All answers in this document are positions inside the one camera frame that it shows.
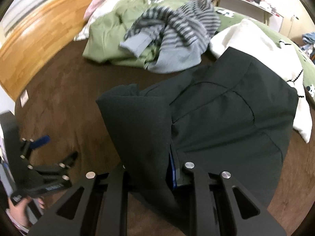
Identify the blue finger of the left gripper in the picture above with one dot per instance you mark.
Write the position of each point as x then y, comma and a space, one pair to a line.
40, 142

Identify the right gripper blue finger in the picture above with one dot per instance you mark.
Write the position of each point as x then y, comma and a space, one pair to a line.
173, 170

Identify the black jacket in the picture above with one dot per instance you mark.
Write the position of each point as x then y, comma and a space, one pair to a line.
235, 115

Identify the pile of clothes on chair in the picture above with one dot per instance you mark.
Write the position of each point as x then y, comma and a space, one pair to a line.
308, 47

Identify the person's left hand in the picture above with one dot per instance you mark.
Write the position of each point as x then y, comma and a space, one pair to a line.
18, 213

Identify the white label tag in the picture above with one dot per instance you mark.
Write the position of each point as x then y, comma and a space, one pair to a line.
24, 98

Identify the wooden headboard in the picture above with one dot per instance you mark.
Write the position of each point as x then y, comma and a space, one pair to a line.
35, 40

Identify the green garment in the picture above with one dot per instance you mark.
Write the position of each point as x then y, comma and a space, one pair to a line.
108, 31

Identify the grey striped sweater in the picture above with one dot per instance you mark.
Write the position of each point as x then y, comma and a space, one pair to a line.
182, 35

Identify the pink pillow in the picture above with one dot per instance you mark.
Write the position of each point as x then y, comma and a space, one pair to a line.
91, 8

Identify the white fleece garment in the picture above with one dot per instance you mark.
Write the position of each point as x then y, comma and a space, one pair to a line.
247, 37

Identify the white desk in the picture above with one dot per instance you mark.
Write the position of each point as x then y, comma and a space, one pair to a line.
273, 20

